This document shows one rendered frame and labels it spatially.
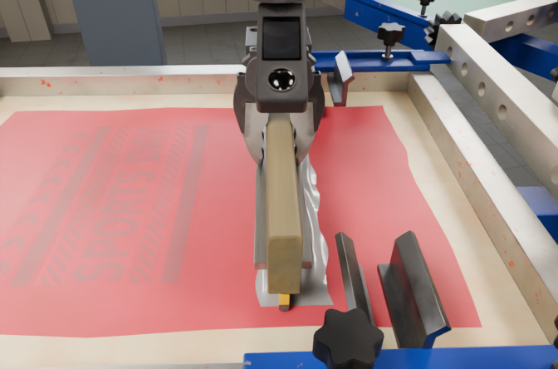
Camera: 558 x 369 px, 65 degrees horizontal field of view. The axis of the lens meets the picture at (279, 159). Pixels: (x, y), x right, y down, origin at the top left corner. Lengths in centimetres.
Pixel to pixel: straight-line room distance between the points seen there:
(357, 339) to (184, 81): 58
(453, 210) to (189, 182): 33
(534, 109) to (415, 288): 33
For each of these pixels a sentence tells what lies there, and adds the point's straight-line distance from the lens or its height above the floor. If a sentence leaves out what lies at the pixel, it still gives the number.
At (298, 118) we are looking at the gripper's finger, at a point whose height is 106.
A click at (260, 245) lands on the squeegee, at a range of 44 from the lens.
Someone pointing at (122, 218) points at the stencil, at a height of 95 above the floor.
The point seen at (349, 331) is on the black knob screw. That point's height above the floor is 106.
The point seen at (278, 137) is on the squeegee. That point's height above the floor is 105.
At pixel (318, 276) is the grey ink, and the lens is 45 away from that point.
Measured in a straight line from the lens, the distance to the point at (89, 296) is 48.
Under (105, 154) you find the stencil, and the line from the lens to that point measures 66.
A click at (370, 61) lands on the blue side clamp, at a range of 79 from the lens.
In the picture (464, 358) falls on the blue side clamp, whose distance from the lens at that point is 38.
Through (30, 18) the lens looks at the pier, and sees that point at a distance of 411.
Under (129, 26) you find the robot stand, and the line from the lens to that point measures 117.
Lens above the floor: 131
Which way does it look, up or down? 36 degrees down
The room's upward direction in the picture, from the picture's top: straight up
